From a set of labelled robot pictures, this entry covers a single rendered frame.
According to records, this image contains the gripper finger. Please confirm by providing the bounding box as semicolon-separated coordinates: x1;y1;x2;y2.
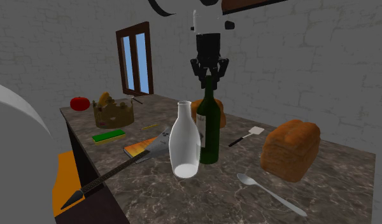
190;57;208;83
210;57;230;91

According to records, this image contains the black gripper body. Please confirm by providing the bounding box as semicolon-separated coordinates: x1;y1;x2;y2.
194;32;225;70

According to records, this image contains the small brown bread loaf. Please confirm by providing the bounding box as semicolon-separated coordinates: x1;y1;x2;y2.
190;98;227;130

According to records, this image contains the dark green wine bottle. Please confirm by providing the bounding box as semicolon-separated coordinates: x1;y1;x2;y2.
196;74;222;165

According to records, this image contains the brown wooden board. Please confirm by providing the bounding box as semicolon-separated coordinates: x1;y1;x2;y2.
221;0;288;16

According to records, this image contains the brown framed window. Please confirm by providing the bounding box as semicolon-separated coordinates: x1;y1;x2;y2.
115;20;155;97

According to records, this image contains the white glass bottle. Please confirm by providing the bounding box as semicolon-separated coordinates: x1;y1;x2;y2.
168;100;201;179

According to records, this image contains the gold crown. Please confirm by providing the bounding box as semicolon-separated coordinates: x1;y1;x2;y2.
92;91;135;130

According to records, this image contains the orange book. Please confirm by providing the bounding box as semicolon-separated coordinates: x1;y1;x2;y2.
123;136;171;165

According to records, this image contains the large brown bread loaf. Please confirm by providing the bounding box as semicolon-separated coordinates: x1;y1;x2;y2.
260;119;322;183

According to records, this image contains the green and yellow sponge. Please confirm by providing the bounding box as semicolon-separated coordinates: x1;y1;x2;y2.
91;129;127;146

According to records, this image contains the red tomato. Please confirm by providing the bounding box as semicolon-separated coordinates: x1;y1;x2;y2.
69;96;91;112

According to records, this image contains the silver spoon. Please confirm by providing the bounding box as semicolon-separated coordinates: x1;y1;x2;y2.
236;172;308;218

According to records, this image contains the grey electric guitar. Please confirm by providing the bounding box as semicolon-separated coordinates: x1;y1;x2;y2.
60;126;173;211

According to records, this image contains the dark table with marble top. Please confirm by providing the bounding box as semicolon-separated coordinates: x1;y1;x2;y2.
54;93;377;224

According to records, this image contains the orange rug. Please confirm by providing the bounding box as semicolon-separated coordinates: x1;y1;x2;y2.
51;150;87;218

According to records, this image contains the white spatula with black handle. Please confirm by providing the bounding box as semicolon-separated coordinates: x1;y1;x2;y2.
227;125;265;148

